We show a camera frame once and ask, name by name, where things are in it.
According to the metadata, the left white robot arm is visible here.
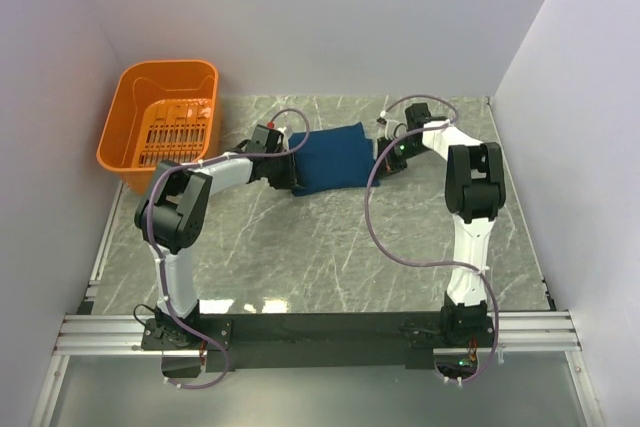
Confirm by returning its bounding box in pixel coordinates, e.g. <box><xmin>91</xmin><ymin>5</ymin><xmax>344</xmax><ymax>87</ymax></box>
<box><xmin>134</xmin><ymin>124</ymin><xmax>297</xmax><ymax>349</ymax></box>

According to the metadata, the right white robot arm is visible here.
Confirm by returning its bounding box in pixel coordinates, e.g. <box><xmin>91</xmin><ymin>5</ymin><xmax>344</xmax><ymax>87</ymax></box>
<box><xmin>367</xmin><ymin>95</ymin><xmax>506</xmax><ymax>346</ymax></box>

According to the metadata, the orange plastic basket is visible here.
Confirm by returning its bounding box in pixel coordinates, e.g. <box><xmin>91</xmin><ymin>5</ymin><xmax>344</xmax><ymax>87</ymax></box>
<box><xmin>96</xmin><ymin>60</ymin><xmax>223</xmax><ymax>194</ymax></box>

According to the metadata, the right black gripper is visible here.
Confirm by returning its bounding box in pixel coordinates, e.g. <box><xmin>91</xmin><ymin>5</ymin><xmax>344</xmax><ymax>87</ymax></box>
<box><xmin>371</xmin><ymin>136</ymin><xmax>429</xmax><ymax>182</ymax></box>

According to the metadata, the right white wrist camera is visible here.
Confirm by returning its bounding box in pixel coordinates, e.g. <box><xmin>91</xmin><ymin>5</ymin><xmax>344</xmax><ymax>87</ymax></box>
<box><xmin>376</xmin><ymin>109</ymin><xmax>401</xmax><ymax>129</ymax></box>

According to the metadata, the aluminium frame rail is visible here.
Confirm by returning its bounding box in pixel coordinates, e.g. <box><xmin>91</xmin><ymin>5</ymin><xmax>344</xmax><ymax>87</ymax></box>
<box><xmin>33</xmin><ymin>185</ymin><xmax>604</xmax><ymax>426</ymax></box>

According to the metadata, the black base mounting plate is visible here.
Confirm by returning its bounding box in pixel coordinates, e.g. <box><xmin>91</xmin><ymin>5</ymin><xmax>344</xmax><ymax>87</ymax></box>
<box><xmin>141</xmin><ymin>312</ymin><xmax>496</xmax><ymax>377</ymax></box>

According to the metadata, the blue mickey mouse t-shirt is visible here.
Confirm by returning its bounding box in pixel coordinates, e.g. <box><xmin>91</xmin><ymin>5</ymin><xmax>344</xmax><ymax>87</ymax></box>
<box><xmin>291</xmin><ymin>122</ymin><xmax>374</xmax><ymax>197</ymax></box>

